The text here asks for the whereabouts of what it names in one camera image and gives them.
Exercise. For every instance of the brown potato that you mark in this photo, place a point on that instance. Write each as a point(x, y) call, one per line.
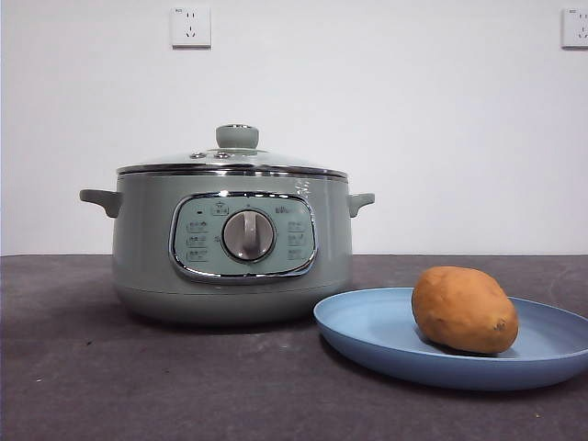
point(459, 308)

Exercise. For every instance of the blue round plate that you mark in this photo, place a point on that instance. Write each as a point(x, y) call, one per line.
point(367, 331)

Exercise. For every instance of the white wall socket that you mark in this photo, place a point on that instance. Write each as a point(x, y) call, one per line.
point(575, 28)
point(191, 26)

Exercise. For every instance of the pale green electric steamer pot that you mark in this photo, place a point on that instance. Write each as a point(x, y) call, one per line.
point(147, 252)

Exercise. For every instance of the glass lid with green knob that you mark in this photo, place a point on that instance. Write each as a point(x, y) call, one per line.
point(236, 137)

